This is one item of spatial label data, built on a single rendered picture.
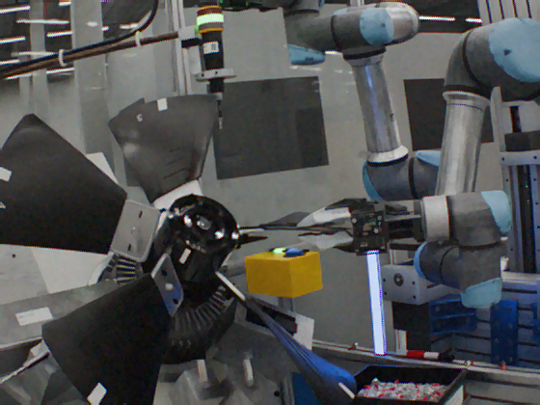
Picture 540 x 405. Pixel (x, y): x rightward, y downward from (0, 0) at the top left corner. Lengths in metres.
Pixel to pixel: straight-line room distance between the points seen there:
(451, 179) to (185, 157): 0.48
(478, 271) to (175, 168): 0.55
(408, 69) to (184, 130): 4.01
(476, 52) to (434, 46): 4.16
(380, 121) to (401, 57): 3.39
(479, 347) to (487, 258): 0.65
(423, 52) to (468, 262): 4.22
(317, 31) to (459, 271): 0.54
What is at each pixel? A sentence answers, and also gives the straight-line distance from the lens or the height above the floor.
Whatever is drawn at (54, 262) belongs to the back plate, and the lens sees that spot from 1.27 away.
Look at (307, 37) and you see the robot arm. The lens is 1.33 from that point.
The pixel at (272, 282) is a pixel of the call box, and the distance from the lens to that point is 1.58.
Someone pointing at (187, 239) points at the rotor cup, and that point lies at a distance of 1.00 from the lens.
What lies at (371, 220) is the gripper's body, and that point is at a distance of 1.09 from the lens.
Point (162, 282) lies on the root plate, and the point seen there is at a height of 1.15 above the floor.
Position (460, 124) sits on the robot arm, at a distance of 1.23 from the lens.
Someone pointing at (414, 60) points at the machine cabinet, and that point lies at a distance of 5.20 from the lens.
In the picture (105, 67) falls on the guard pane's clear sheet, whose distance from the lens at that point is 1.86.
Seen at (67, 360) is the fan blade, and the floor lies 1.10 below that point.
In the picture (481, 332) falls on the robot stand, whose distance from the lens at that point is 1.72.
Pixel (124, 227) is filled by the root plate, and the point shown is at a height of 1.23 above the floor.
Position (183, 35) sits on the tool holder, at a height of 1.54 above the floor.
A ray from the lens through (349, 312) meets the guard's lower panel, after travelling 2.43.
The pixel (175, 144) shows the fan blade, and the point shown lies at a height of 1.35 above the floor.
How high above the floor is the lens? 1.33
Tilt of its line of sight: 5 degrees down
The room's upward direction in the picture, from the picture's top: 7 degrees counter-clockwise
